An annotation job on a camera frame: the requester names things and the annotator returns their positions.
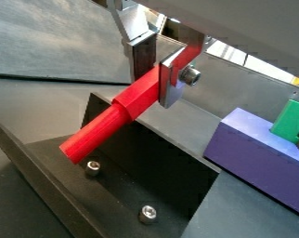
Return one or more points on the black angled holder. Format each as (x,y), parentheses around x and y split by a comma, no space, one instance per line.
(146,165)

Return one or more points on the green block left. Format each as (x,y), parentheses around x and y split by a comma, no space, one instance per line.
(285,125)

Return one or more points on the red peg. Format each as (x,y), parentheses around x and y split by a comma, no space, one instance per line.
(127,105)

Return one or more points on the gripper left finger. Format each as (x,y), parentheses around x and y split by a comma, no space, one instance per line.
(138,24)

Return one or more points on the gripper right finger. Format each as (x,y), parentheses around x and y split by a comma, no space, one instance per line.
(177,71)

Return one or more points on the purple base board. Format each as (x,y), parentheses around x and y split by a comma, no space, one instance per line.
(250,152)

